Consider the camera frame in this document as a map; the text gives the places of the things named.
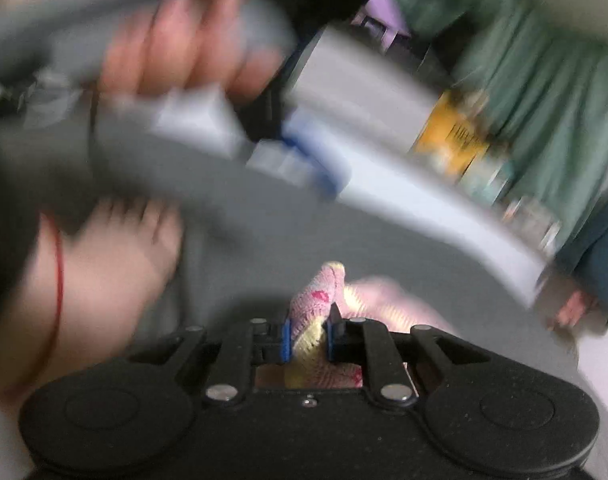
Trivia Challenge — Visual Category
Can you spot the yellow plastic crate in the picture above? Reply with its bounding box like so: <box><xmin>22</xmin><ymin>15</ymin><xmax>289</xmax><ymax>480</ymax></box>
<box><xmin>409</xmin><ymin>91</ymin><xmax>492</xmax><ymax>176</ymax></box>

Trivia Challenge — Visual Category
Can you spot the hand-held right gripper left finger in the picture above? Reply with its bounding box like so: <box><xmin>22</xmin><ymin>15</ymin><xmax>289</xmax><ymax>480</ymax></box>
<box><xmin>128</xmin><ymin>317</ymin><xmax>292</xmax><ymax>407</ymax></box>

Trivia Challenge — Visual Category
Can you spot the curved grey headboard shelf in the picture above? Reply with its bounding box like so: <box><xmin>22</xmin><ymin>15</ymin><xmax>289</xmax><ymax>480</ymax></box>
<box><xmin>284</xmin><ymin>25</ymin><xmax>547</xmax><ymax>311</ymax></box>

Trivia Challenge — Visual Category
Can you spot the person's left hand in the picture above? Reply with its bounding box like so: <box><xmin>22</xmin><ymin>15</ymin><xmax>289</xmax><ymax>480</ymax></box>
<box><xmin>101</xmin><ymin>0</ymin><xmax>285</xmax><ymax>106</ymax></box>

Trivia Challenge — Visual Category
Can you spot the pink yellow striped knit sweater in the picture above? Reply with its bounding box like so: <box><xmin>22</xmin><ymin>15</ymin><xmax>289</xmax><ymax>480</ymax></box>
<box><xmin>254</xmin><ymin>260</ymin><xmax>460</xmax><ymax>391</ymax></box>

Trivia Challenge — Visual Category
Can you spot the grey bed sheet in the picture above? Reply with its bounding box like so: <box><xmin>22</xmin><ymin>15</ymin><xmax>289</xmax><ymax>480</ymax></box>
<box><xmin>0</xmin><ymin>110</ymin><xmax>585</xmax><ymax>411</ymax></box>

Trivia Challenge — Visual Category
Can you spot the clear plastic container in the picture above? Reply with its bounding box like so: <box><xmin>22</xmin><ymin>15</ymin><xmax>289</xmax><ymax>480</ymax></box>
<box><xmin>501</xmin><ymin>197</ymin><xmax>562</xmax><ymax>256</ymax></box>

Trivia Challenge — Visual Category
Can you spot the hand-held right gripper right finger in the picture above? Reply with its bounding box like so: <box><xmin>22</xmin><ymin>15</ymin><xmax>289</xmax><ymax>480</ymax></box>
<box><xmin>325</xmin><ymin>302</ymin><xmax>490</xmax><ymax>407</ymax></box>

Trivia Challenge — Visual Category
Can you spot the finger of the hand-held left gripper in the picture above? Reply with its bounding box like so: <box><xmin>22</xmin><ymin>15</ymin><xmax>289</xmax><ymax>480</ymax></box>
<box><xmin>244</xmin><ymin>112</ymin><xmax>352</xmax><ymax>198</ymax></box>

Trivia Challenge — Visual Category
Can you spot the green curtain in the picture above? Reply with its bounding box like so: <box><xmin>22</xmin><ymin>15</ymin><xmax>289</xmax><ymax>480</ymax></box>
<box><xmin>384</xmin><ymin>0</ymin><xmax>608</xmax><ymax>241</ymax></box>

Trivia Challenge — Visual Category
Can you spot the white teal box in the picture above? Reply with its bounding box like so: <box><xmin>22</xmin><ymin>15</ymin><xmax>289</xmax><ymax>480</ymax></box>
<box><xmin>464</xmin><ymin>160</ymin><xmax>515</xmax><ymax>206</ymax></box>

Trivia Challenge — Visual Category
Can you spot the computer monitor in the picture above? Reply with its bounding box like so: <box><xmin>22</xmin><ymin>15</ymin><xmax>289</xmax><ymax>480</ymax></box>
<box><xmin>351</xmin><ymin>0</ymin><xmax>412</xmax><ymax>53</ymax></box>

